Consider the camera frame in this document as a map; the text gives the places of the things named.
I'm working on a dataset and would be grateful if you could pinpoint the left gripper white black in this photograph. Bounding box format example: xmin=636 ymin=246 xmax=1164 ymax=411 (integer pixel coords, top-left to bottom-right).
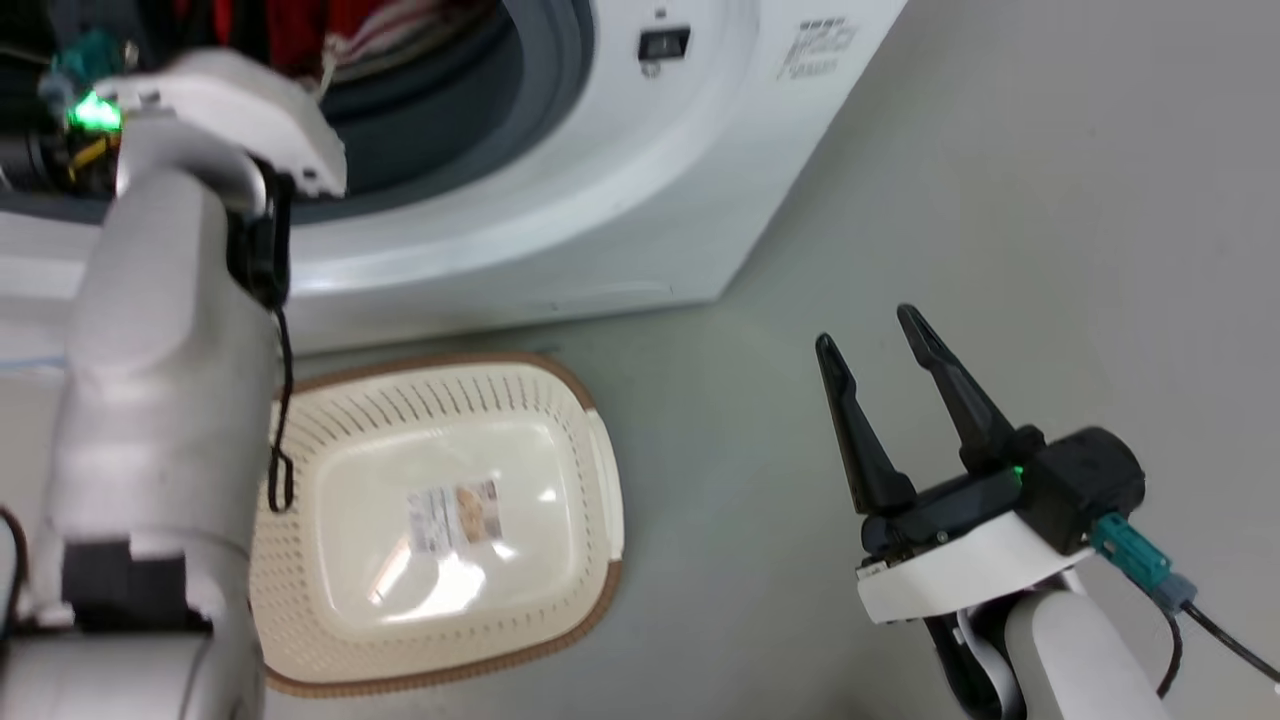
xmin=0 ymin=28 xmax=348 ymax=199

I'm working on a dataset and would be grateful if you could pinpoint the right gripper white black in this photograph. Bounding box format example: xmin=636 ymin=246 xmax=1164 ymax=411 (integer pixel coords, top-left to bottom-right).
xmin=814 ymin=304 xmax=1148 ymax=625

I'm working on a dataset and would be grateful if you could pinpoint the white front-load washing machine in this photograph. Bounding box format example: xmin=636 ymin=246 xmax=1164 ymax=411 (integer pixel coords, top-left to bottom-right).
xmin=0 ymin=0 xmax=909 ymax=373

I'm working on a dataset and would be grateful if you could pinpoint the cream plastic laundry basket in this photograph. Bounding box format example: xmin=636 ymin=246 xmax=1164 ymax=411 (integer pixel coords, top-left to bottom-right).
xmin=246 ymin=352 xmax=627 ymax=698

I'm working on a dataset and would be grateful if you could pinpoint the red garment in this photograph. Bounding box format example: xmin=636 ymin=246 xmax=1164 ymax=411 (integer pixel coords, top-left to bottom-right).
xmin=172 ymin=0 xmax=426 ymax=73

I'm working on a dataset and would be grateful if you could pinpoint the white red striped cloth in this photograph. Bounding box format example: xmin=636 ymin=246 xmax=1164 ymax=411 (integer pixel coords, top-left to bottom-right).
xmin=318 ymin=0 xmax=503 ymax=91

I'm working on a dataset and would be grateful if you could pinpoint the paper label sticker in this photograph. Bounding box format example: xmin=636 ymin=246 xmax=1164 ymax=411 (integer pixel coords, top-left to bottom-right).
xmin=406 ymin=479 xmax=502 ymax=555

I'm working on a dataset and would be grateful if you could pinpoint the black cable with teal plug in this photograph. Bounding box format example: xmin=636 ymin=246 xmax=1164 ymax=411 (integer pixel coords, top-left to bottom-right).
xmin=1092 ymin=513 xmax=1280 ymax=699

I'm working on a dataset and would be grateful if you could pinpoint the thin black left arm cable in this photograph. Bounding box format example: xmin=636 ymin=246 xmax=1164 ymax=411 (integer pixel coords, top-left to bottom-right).
xmin=266 ymin=300 xmax=298 ymax=515

